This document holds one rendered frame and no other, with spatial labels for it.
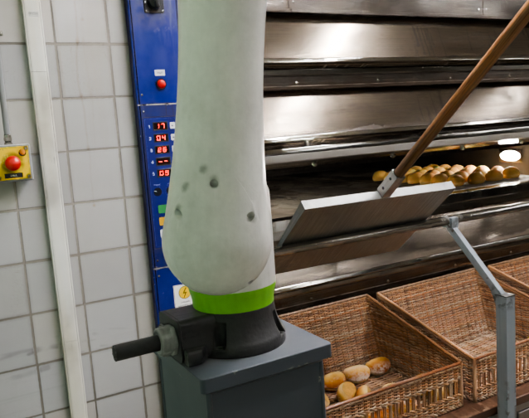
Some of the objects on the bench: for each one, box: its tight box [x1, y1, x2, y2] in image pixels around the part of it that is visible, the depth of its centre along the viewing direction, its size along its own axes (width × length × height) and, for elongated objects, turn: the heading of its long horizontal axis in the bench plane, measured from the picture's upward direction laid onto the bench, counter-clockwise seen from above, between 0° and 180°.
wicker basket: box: [376, 268, 529, 403], centre depth 226 cm, size 49×56×28 cm
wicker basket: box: [278, 294, 463, 418], centre depth 199 cm, size 49×56×28 cm
